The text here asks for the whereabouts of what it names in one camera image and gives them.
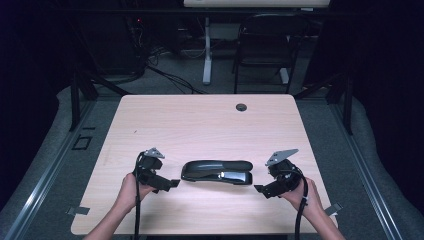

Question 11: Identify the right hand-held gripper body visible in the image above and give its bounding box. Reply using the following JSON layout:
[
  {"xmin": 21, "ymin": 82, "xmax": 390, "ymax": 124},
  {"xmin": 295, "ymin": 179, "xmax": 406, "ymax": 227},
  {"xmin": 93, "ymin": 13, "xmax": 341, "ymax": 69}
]
[{"xmin": 265, "ymin": 148, "xmax": 304, "ymax": 195}]

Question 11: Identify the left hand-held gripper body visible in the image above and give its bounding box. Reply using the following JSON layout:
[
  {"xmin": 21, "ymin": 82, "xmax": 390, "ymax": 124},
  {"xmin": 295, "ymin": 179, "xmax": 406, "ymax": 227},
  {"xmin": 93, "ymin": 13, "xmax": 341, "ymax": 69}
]
[{"xmin": 132, "ymin": 147, "xmax": 166, "ymax": 186}]

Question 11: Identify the black stapler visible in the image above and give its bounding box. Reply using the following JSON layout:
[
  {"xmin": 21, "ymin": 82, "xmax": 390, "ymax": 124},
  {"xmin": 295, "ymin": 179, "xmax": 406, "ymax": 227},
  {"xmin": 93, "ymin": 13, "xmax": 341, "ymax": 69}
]
[{"xmin": 180, "ymin": 159, "xmax": 254, "ymax": 187}]

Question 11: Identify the person's left hand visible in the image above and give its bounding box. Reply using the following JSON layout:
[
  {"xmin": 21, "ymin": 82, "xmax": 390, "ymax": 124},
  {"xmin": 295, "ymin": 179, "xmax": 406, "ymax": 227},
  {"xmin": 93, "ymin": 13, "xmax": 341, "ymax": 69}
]
[{"xmin": 113, "ymin": 172, "xmax": 156, "ymax": 214}]

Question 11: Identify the person's right hand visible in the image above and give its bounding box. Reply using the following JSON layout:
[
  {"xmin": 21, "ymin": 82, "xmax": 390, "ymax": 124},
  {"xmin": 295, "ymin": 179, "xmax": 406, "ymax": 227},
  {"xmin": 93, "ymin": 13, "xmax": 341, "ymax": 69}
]
[{"xmin": 279, "ymin": 177, "xmax": 324, "ymax": 222}]

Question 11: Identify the grey tape piece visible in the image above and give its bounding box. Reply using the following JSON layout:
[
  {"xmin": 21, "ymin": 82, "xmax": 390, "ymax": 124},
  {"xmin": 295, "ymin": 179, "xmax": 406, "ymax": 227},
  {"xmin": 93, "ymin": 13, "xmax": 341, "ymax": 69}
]
[
  {"xmin": 66, "ymin": 206, "xmax": 91, "ymax": 216},
  {"xmin": 322, "ymin": 202, "xmax": 344, "ymax": 217}
]

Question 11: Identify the black metal stand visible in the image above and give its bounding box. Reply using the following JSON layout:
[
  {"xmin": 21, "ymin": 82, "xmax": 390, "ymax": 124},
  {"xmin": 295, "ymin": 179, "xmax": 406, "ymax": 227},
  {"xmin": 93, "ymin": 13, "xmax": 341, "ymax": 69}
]
[
  {"xmin": 69, "ymin": 68, "xmax": 132, "ymax": 133},
  {"xmin": 293, "ymin": 71, "xmax": 354, "ymax": 136}
]

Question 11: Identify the dark equipment box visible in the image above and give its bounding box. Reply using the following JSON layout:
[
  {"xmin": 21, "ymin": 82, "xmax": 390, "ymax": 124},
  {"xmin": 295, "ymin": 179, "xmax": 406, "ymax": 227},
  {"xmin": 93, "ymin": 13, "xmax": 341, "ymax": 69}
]
[{"xmin": 78, "ymin": 13, "xmax": 144, "ymax": 76}]

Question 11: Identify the dark curtain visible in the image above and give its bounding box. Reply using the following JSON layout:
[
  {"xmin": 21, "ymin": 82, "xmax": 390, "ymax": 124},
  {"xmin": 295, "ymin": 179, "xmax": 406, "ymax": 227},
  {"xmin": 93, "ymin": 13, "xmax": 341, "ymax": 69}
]
[
  {"xmin": 349, "ymin": 0, "xmax": 424, "ymax": 216},
  {"xmin": 0, "ymin": 0, "xmax": 78, "ymax": 209}
]

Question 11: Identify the black folding chair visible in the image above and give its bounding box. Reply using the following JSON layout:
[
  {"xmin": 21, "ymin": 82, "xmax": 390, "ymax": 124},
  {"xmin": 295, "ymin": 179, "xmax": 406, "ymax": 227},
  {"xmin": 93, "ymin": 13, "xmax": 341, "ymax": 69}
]
[{"xmin": 232, "ymin": 13, "xmax": 309, "ymax": 95}]

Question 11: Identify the white desk top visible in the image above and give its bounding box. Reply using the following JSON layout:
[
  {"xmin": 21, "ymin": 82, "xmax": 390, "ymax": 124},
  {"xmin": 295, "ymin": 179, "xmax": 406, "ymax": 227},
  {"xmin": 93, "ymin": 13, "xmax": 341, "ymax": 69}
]
[{"xmin": 183, "ymin": 0, "xmax": 331, "ymax": 9}]

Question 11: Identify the left hand-held gripper black cable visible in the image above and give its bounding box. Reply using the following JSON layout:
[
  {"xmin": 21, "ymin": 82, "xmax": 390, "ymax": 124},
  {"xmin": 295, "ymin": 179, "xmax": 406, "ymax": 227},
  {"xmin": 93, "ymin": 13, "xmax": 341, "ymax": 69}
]
[{"xmin": 133, "ymin": 151, "xmax": 146, "ymax": 240}]

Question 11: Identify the hand-held gripper black cable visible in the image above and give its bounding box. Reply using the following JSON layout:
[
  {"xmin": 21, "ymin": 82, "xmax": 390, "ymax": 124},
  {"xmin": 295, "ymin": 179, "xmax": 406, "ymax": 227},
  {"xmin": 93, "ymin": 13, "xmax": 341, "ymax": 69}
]
[
  {"xmin": 283, "ymin": 169, "xmax": 309, "ymax": 240},
  {"xmin": 133, "ymin": 151, "xmax": 146, "ymax": 240}
]

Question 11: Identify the right hand-held gripper black cable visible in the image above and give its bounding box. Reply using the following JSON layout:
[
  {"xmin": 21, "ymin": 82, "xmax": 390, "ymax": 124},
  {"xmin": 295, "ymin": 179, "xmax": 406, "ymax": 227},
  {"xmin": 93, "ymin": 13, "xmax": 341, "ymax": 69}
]
[{"xmin": 283, "ymin": 169, "xmax": 309, "ymax": 240}]

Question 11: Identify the aluminium floor rail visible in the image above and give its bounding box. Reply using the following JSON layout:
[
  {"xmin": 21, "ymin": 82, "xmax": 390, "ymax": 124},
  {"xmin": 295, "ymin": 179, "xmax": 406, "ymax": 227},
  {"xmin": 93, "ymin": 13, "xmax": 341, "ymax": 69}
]
[
  {"xmin": 328, "ymin": 99, "xmax": 404, "ymax": 240},
  {"xmin": 3, "ymin": 99, "xmax": 98, "ymax": 240}
]

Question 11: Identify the black floor cable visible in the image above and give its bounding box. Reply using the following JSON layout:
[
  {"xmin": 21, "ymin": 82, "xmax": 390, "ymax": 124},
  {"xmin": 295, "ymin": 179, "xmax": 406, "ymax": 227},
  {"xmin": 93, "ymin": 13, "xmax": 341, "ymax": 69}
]
[{"xmin": 146, "ymin": 64, "xmax": 208, "ymax": 95}]

